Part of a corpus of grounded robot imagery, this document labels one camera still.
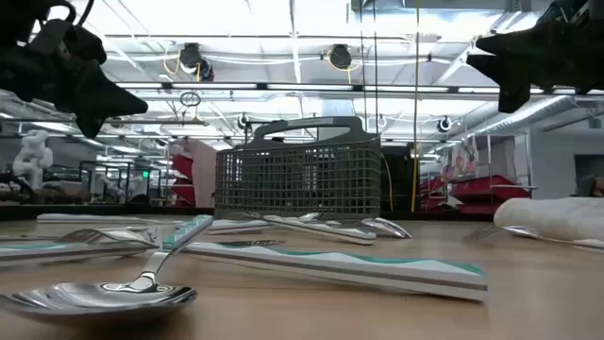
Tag metal shelf rack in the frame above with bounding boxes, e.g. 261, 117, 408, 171
485, 130, 538, 199

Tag red storage bins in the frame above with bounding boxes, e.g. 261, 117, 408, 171
419, 173, 532, 216
170, 153, 197, 208

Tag person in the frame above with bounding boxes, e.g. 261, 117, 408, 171
578, 173, 604, 198

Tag white round column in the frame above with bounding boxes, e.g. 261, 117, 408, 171
320, 96, 356, 119

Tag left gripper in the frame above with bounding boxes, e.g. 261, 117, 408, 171
0, 21, 149, 140

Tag black hanging cable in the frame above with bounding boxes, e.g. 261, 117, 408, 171
359, 0, 368, 120
372, 0, 379, 137

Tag ceiling light strip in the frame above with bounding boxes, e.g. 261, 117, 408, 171
115, 80, 604, 94

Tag fork with patterned handle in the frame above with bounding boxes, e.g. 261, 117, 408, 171
461, 225, 604, 251
59, 228, 490, 302

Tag white plaid towel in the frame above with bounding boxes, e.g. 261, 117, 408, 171
493, 195, 604, 243

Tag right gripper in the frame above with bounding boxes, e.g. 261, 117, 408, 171
465, 8, 604, 114

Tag black aluminium table frame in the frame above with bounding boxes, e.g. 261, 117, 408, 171
0, 202, 496, 222

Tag grey mesh silverware basket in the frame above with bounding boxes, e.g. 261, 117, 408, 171
214, 116, 382, 221

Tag pink board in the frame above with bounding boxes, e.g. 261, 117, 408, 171
181, 137, 218, 209

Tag white robot figure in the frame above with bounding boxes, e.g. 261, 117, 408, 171
11, 129, 56, 190

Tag silver ceiling duct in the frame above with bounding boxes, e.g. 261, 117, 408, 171
471, 93, 604, 139

